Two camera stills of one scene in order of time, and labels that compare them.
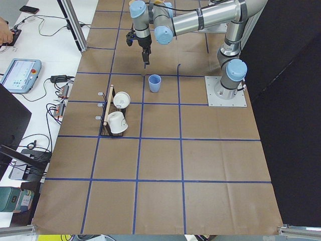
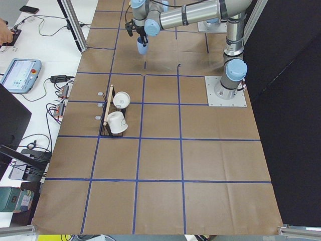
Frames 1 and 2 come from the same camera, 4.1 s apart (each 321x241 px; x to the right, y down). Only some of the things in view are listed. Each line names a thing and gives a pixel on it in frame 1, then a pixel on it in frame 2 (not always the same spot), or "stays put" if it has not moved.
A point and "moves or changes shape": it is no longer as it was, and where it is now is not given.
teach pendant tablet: [20, 75] stays put
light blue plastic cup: [154, 81] moves or changes shape
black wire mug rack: [109, 107] stays put
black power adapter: [61, 78] stays put
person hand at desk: [6, 34] stays put
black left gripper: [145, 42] to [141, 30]
